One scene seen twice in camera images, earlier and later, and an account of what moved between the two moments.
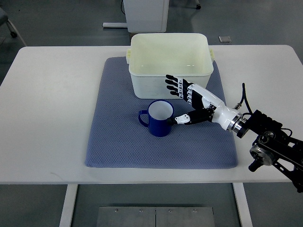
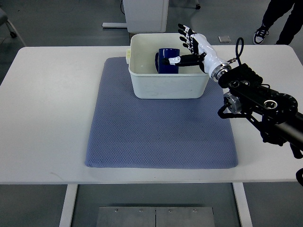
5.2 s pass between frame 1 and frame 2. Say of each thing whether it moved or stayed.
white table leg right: stayed
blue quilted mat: stayed
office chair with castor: stayed
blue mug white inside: moved
